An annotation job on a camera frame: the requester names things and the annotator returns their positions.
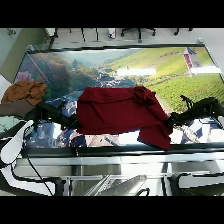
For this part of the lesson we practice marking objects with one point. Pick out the red T-shirt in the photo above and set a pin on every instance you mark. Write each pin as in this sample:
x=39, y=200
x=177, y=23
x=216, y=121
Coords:
x=116, y=113

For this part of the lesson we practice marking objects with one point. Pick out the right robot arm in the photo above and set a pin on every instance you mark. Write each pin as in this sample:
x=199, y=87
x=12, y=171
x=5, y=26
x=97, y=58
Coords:
x=203, y=109

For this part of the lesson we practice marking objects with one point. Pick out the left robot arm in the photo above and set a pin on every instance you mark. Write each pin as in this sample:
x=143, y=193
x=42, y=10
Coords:
x=13, y=146

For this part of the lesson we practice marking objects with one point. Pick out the black office chair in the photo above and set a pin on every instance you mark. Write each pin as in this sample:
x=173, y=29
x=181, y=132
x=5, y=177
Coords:
x=139, y=31
x=182, y=30

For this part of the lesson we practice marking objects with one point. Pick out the pale green garment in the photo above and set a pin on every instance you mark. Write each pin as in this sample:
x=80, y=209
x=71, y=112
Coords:
x=7, y=125

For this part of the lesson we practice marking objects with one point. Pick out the silver frame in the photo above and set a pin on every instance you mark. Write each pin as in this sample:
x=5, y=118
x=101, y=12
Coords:
x=100, y=166

